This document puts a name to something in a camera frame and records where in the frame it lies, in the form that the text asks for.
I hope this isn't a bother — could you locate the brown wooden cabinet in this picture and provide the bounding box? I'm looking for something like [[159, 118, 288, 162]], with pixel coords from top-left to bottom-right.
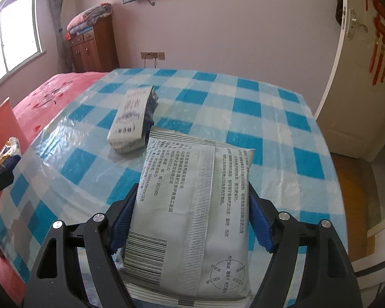
[[67, 15, 120, 74]]

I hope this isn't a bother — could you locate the red box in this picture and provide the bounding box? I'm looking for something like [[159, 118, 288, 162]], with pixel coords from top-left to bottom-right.
[[0, 97, 31, 167]]

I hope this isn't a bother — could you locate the red knot ornament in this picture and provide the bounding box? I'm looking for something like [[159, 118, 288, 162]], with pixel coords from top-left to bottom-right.
[[359, 0, 385, 85]]

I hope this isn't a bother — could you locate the white milk carton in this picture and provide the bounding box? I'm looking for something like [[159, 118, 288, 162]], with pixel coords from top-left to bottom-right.
[[107, 85, 158, 153]]

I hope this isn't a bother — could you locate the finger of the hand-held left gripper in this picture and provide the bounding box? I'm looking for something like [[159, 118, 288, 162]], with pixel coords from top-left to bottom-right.
[[0, 156, 21, 206]]

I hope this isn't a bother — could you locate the grey curtain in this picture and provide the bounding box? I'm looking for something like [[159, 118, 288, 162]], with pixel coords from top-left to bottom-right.
[[50, 0, 72, 74]]

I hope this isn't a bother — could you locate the white door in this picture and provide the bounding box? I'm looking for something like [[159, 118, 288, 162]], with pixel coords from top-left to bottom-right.
[[314, 0, 385, 164]]

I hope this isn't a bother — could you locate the wall socket strip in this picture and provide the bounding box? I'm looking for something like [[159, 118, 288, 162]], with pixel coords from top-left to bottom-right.
[[140, 51, 165, 61]]

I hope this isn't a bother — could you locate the orange and blue snack packet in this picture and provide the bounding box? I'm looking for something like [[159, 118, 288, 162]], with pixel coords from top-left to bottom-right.
[[0, 137, 21, 178]]

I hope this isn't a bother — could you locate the grey printed wipes packet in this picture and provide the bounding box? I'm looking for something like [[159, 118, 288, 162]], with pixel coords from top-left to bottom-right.
[[119, 128, 256, 302]]

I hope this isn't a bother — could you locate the folded pink quilt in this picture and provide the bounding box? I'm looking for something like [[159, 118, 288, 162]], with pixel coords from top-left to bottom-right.
[[66, 13, 95, 35]]

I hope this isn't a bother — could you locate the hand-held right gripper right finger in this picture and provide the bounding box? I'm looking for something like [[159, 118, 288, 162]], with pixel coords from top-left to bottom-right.
[[248, 183, 363, 308]]

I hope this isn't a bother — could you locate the metal door handle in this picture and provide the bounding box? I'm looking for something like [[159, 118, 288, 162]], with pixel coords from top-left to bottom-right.
[[346, 8, 363, 41]]

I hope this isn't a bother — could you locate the folded floral quilt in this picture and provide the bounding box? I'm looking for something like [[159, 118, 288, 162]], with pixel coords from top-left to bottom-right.
[[83, 3, 113, 24]]

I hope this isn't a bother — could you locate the pink bedsheet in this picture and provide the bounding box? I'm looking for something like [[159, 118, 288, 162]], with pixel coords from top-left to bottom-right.
[[0, 72, 108, 296]]

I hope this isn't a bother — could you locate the blue checkered tablecloth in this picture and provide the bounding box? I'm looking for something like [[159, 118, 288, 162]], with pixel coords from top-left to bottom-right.
[[0, 67, 349, 308]]

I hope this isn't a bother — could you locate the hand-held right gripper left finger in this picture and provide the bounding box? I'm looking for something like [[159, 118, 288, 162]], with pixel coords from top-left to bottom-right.
[[22, 183, 138, 308]]

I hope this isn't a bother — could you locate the window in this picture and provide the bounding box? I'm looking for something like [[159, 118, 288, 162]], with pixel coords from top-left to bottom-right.
[[0, 0, 49, 95]]

